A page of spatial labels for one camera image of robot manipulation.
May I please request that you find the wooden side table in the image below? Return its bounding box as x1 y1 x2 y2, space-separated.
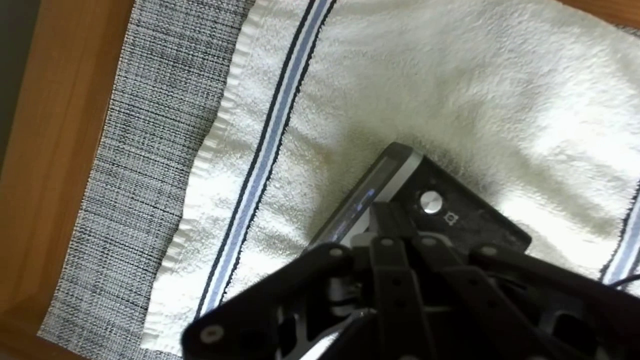
0 0 640 360

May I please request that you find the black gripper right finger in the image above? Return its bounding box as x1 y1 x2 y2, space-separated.
412 236 640 360

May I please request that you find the grey woven placemat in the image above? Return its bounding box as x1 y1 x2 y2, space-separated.
37 0 254 360

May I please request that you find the white striped towel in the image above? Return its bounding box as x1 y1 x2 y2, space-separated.
142 0 640 354

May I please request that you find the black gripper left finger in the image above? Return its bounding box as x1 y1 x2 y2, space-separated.
182 204 434 360

